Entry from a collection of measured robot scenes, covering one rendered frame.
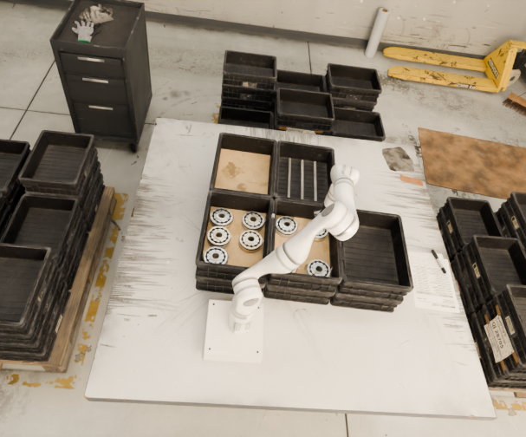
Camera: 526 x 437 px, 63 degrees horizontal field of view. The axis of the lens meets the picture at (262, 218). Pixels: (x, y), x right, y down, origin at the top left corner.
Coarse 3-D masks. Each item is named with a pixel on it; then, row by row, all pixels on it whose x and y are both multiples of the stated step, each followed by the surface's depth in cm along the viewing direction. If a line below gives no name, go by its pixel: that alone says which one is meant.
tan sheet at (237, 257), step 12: (240, 216) 199; (264, 216) 201; (228, 228) 194; (240, 228) 194; (264, 228) 196; (204, 252) 184; (228, 252) 186; (240, 252) 186; (240, 264) 183; (252, 264) 183
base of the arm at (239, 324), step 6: (234, 312) 158; (234, 318) 161; (240, 318) 159; (246, 318) 159; (234, 324) 165; (240, 324) 163; (246, 324) 164; (234, 330) 167; (240, 330) 168; (246, 330) 169
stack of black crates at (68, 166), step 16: (48, 144) 256; (64, 144) 257; (80, 144) 256; (32, 160) 238; (48, 160) 249; (64, 160) 251; (80, 160) 252; (96, 160) 263; (32, 176) 239; (48, 176) 242; (64, 176) 244; (80, 176) 234; (96, 176) 264; (32, 192) 234; (48, 192) 235; (64, 192) 235; (80, 192) 238; (96, 192) 267; (80, 208) 245; (96, 208) 271
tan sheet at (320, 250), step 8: (280, 216) 202; (304, 224) 201; (296, 232) 197; (280, 240) 193; (312, 248) 193; (320, 248) 193; (328, 248) 194; (312, 256) 190; (320, 256) 191; (328, 256) 191; (304, 264) 187; (328, 264) 188; (296, 272) 184; (304, 272) 184
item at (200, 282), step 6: (198, 282) 182; (204, 282) 182; (210, 282) 179; (216, 282) 179; (222, 282) 178; (228, 282) 178; (198, 288) 186; (204, 288) 186; (210, 288) 186; (216, 288) 185; (222, 288) 185; (228, 288) 185; (234, 294) 186
